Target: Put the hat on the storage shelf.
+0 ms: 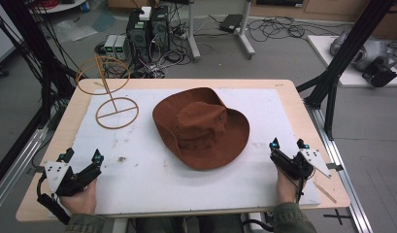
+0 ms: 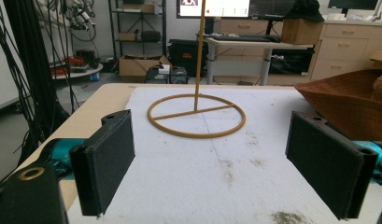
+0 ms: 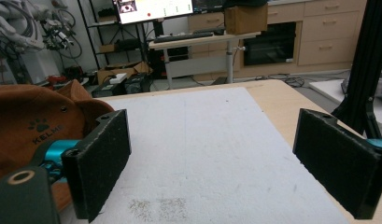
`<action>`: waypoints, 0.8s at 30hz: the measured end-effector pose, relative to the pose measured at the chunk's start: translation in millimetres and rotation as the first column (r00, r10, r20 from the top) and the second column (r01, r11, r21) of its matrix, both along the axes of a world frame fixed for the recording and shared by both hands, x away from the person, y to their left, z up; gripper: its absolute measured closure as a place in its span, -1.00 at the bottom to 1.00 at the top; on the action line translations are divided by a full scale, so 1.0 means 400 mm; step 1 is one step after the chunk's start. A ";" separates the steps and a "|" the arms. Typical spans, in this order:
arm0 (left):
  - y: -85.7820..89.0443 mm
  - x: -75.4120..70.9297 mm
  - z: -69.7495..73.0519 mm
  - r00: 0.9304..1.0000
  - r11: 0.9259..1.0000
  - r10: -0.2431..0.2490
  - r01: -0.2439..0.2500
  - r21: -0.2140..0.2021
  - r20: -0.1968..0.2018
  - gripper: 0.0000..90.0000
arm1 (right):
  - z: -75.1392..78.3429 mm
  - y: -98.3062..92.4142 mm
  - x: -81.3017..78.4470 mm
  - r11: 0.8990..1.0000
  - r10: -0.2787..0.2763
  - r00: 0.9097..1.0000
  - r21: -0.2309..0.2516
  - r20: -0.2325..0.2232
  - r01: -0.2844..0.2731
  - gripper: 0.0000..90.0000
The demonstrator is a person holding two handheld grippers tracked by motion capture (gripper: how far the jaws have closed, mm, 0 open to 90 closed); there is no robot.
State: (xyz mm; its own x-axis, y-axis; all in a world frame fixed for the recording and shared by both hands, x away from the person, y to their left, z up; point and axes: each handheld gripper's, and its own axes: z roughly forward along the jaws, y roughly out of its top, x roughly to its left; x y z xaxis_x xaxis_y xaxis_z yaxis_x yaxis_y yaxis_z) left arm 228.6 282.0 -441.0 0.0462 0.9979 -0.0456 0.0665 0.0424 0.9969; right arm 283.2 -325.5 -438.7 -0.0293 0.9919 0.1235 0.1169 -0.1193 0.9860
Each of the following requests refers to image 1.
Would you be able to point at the thin wooden strip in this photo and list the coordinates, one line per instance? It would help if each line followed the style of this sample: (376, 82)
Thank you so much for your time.
(325, 193)

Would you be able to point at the black computer tower green label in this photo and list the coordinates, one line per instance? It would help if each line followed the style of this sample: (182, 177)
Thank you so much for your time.
(138, 35)

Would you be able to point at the white desk leg frame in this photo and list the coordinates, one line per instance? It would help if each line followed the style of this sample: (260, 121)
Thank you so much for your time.
(244, 35)

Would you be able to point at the aluminium rail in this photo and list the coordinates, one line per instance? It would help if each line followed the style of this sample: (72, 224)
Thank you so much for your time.
(341, 168)
(15, 161)

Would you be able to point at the person's left hand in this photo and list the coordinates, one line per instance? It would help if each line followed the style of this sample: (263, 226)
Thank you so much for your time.
(81, 200)

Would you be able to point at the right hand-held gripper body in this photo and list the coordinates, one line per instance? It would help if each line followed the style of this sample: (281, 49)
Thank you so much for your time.
(299, 165)

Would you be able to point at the small silver power unit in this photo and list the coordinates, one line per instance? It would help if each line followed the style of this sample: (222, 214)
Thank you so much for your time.
(110, 46)
(121, 48)

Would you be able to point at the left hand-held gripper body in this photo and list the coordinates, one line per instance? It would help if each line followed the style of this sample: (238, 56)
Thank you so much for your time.
(57, 174)

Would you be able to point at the white round table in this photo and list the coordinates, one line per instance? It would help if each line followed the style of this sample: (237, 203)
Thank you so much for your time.
(60, 7)

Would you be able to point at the grey rounded machine shell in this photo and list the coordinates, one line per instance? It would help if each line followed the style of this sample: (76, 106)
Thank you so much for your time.
(370, 51)

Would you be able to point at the black diagonal frame post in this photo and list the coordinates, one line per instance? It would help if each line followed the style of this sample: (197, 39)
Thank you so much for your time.
(348, 48)

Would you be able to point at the blue tape roll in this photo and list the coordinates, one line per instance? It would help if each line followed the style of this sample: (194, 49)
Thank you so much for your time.
(85, 6)

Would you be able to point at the wooden hat stand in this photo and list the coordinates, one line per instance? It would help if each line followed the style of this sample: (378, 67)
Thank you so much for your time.
(114, 106)

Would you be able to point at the brown wide-brim hat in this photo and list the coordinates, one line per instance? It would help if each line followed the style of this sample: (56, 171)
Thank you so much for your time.
(199, 126)

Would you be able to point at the white floor platform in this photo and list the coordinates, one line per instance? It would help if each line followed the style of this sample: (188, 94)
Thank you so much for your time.
(325, 55)

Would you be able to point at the person's right hand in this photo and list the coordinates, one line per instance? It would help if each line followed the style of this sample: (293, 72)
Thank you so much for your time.
(285, 189)

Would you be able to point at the white box on tower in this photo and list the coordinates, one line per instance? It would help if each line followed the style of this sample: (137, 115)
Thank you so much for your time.
(145, 13)

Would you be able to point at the black flat box on floor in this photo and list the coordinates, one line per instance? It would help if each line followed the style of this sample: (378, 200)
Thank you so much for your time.
(231, 23)

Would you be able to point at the black device on platform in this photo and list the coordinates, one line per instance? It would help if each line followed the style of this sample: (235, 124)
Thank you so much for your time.
(379, 73)

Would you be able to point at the white foam mat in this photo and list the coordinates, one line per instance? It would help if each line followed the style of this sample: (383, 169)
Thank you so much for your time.
(147, 174)

